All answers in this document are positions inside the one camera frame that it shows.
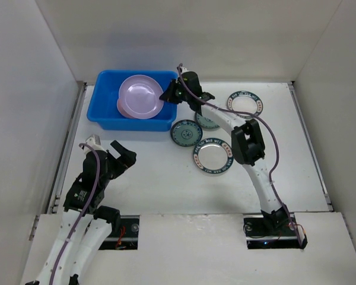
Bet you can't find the purple plate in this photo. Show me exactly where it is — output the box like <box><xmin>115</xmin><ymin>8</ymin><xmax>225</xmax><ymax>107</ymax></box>
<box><xmin>118</xmin><ymin>75</ymin><xmax>164</xmax><ymax>119</ymax></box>

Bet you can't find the pink plate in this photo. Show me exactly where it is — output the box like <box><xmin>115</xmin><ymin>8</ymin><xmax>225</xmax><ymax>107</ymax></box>
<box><xmin>116</xmin><ymin>99</ymin><xmax>134</xmax><ymax>119</ymax></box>

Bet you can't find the teal patterned small plate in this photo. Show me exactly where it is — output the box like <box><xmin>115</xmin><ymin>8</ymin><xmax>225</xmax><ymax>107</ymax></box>
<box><xmin>194</xmin><ymin>112</ymin><xmax>220</xmax><ymax>131</ymax></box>
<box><xmin>170</xmin><ymin>119</ymin><xmax>203</xmax><ymax>147</ymax></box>

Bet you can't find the green rimmed white plate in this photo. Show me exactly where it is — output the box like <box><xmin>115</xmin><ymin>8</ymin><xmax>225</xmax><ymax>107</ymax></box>
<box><xmin>192</xmin><ymin>138</ymin><xmax>234</xmax><ymax>175</ymax></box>
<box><xmin>227</xmin><ymin>91</ymin><xmax>263</xmax><ymax>116</ymax></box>

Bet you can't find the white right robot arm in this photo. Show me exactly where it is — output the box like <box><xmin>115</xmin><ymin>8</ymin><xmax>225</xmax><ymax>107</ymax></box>
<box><xmin>160</xmin><ymin>65</ymin><xmax>291</xmax><ymax>235</ymax></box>

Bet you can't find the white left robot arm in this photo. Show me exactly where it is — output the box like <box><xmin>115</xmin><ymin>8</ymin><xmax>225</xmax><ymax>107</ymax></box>
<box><xmin>31</xmin><ymin>135</ymin><xmax>136</xmax><ymax>284</ymax></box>

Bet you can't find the blue plastic bin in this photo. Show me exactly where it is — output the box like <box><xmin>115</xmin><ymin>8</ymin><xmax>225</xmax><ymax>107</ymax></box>
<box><xmin>87</xmin><ymin>70</ymin><xmax>177</xmax><ymax>132</ymax></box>

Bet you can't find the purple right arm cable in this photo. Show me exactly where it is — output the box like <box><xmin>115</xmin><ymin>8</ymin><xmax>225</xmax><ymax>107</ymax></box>
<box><xmin>176</xmin><ymin>62</ymin><xmax>303</xmax><ymax>247</ymax></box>

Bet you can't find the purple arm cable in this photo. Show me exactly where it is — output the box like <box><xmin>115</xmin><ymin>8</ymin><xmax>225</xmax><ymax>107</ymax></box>
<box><xmin>176</xmin><ymin>62</ymin><xmax>303</xmax><ymax>247</ymax></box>
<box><xmin>47</xmin><ymin>142</ymin><xmax>101</xmax><ymax>285</ymax></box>

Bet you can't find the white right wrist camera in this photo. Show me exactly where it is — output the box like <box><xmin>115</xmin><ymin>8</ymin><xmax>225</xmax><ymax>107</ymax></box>
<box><xmin>177</xmin><ymin>66</ymin><xmax>188</xmax><ymax>74</ymax></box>

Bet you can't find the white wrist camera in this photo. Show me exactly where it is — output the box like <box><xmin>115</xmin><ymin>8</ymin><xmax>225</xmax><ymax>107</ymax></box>
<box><xmin>85</xmin><ymin>134</ymin><xmax>103</xmax><ymax>150</ymax></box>
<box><xmin>177</xmin><ymin>66</ymin><xmax>188</xmax><ymax>74</ymax></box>

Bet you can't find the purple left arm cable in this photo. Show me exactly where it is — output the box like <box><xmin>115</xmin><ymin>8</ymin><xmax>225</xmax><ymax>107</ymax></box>
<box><xmin>47</xmin><ymin>142</ymin><xmax>101</xmax><ymax>285</ymax></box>

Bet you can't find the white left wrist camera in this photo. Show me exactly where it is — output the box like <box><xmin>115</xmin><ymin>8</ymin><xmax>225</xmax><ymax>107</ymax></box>
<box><xmin>85</xmin><ymin>134</ymin><xmax>103</xmax><ymax>150</ymax></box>

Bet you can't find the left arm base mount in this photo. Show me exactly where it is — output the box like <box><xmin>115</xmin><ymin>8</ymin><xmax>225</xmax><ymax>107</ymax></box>
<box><xmin>99</xmin><ymin>216</ymin><xmax>140</xmax><ymax>251</ymax></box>

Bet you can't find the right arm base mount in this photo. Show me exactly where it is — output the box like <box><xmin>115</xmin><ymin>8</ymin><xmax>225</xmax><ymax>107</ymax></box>
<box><xmin>243</xmin><ymin>214</ymin><xmax>308</xmax><ymax>249</ymax></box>

